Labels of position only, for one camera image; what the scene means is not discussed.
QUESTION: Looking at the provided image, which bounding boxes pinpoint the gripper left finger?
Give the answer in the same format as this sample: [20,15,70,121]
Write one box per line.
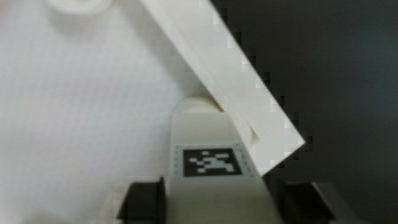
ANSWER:
[91,175,170,224]

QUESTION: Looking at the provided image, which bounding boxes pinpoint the white leg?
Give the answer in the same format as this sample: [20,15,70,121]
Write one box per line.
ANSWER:
[168,97,285,224]

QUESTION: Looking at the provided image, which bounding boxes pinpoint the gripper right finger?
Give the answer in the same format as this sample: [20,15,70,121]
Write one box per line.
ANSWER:
[278,180,361,224]

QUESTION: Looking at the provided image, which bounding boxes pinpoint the white desk tabletop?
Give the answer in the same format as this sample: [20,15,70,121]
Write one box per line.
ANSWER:
[0,0,305,224]

